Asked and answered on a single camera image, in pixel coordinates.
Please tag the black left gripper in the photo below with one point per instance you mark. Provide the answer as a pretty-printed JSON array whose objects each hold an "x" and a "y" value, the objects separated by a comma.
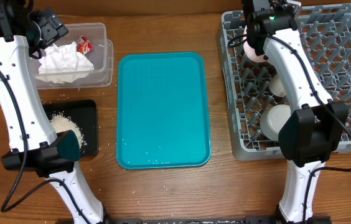
[{"x": 52, "y": 27}]

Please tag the small pink bowl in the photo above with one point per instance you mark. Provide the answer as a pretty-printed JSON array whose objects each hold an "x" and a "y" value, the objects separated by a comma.
[{"x": 251, "y": 54}]

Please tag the white cup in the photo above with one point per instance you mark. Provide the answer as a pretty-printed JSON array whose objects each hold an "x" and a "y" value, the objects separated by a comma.
[{"x": 276, "y": 86}]

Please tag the white napkin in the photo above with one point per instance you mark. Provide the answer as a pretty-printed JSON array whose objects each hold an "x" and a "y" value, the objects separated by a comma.
[{"x": 63, "y": 64}]

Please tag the red snack wrapper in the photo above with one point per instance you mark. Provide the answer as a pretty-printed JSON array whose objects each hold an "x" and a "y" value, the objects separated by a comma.
[{"x": 84, "y": 45}]

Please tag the grey saucer bowl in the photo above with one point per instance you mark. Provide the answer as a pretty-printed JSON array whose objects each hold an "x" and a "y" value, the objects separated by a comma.
[{"x": 273, "y": 120}]

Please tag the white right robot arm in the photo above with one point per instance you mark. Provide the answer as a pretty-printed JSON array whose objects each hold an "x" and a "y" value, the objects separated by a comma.
[{"x": 315, "y": 125}]

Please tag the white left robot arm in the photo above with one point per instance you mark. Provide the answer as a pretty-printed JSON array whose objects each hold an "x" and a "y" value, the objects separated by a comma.
[{"x": 34, "y": 143}]

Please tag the grey dishwasher rack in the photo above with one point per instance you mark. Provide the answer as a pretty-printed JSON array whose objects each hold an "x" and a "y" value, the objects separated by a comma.
[{"x": 326, "y": 38}]

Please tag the clear plastic waste bin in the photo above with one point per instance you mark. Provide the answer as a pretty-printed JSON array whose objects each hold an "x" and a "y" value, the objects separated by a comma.
[{"x": 101, "y": 57}]

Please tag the pile of rice grains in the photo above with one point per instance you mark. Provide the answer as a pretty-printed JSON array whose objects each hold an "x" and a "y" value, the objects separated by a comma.
[{"x": 62, "y": 123}]

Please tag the black tray bin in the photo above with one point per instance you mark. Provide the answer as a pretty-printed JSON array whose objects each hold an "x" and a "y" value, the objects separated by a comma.
[{"x": 84, "y": 114}]

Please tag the teal serving tray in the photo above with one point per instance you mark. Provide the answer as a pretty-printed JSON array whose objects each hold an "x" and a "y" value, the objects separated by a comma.
[{"x": 162, "y": 111}]

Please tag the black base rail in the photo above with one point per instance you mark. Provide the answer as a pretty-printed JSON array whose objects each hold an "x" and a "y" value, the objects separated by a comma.
[{"x": 246, "y": 220}]

